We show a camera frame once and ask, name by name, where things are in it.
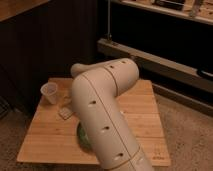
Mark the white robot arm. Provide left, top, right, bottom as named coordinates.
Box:
left=70, top=58, right=154, bottom=171

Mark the metal pole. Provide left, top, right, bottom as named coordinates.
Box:
left=107, top=0, right=111, bottom=41

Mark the wooden table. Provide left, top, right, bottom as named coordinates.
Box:
left=17, top=78, right=171, bottom=166

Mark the upper shelf with items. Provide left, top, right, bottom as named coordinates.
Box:
left=112, top=0, right=213, bottom=26

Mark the metal shelf rail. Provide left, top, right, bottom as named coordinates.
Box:
left=97, top=38, right=213, bottom=93

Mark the green pan with red handle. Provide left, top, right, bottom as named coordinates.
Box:
left=77, top=123, right=91, bottom=150

